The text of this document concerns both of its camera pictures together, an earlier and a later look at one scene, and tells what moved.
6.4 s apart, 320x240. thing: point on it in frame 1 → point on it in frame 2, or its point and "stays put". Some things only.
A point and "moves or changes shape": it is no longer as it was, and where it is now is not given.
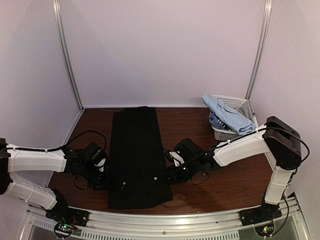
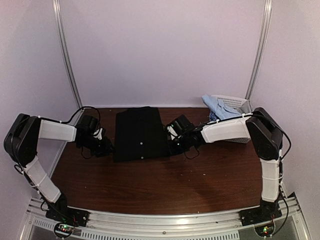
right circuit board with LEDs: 265,230 stays put
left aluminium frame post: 57,10 stays put
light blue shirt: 233,120 stays put
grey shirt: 247,110 stays put
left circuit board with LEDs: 63,230 stays put
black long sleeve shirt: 138,174 moves or changes shape
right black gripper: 174,176 → 172,151
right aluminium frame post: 265,31 stays put
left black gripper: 105,184 → 105,148
